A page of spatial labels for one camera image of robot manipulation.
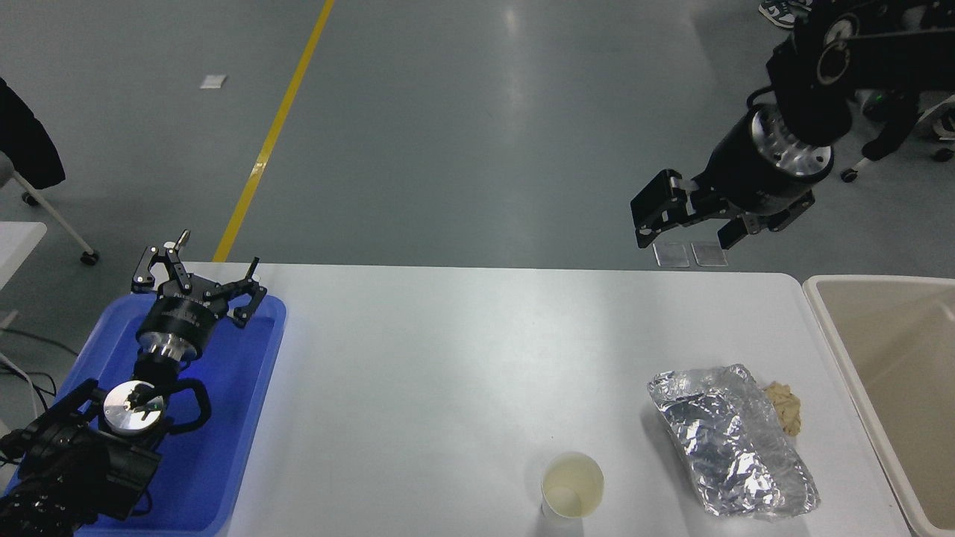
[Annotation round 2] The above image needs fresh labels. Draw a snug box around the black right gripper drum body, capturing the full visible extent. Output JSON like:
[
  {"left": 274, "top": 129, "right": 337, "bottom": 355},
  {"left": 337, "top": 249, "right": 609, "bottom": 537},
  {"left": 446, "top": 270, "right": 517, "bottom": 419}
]
[{"left": 700, "top": 110, "right": 815, "bottom": 219}]

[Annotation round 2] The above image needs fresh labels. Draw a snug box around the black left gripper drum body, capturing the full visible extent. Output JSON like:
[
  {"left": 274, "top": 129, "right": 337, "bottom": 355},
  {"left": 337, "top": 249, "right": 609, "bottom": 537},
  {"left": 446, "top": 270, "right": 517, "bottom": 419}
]
[{"left": 137, "top": 292, "right": 225, "bottom": 354}]

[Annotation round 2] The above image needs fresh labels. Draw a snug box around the white paper cup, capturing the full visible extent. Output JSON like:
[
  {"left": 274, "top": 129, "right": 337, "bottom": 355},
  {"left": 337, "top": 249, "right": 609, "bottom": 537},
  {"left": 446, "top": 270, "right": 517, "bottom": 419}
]
[{"left": 540, "top": 452, "right": 604, "bottom": 521}]

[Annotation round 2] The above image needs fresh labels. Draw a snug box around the blue plastic tray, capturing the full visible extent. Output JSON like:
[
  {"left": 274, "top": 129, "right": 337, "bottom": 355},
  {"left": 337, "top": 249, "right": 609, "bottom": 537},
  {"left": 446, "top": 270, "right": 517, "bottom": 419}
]
[{"left": 0, "top": 293, "right": 288, "bottom": 537}]

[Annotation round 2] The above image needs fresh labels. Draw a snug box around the grey chair with castors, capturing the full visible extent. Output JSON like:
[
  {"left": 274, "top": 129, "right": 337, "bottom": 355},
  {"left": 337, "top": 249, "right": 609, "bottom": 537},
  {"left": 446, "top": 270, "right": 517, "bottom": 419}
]
[{"left": 0, "top": 151, "right": 99, "bottom": 266}]

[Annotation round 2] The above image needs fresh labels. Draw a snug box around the small white table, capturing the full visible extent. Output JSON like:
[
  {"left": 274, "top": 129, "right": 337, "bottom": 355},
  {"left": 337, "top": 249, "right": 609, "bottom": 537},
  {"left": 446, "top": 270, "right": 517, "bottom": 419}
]
[{"left": 0, "top": 222, "right": 47, "bottom": 292}]

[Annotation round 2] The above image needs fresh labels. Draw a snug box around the white and navy sneaker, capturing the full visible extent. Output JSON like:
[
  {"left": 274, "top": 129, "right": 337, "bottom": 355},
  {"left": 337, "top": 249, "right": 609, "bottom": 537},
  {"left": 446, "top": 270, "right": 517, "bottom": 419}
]
[{"left": 759, "top": 0, "right": 799, "bottom": 30}]

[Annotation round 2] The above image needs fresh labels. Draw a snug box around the crumpled tan paper ball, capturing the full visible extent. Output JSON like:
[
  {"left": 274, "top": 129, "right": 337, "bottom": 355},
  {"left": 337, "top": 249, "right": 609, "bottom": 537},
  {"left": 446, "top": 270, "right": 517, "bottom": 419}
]
[{"left": 761, "top": 383, "right": 802, "bottom": 436}]

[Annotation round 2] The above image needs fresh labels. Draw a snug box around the large pale bin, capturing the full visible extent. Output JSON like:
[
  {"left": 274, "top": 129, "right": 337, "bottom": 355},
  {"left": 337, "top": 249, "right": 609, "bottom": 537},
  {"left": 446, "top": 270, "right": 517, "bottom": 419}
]
[{"left": 802, "top": 274, "right": 955, "bottom": 537}]

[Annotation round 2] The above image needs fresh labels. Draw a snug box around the crumpled silver foil tray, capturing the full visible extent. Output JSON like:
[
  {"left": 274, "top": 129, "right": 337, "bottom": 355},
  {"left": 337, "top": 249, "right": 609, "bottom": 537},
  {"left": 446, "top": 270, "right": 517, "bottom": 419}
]
[{"left": 646, "top": 364, "right": 820, "bottom": 519}]

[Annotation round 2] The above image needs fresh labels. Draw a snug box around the thin black cable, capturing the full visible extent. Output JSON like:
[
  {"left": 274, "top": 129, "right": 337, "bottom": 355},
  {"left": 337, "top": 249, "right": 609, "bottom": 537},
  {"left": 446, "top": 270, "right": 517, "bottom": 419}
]
[{"left": 0, "top": 328, "right": 79, "bottom": 360}]

